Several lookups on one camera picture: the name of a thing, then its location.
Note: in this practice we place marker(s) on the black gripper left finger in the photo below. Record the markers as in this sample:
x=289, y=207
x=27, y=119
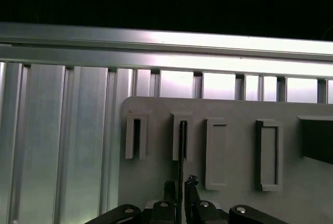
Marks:
x=164, y=213

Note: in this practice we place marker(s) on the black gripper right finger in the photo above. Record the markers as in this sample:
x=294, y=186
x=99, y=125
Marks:
x=197, y=213

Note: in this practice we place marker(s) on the RAM stick with purple label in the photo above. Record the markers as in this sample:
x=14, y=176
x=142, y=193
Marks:
x=181, y=182

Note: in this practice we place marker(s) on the grey parts rack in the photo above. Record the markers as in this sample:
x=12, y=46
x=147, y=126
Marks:
x=148, y=182

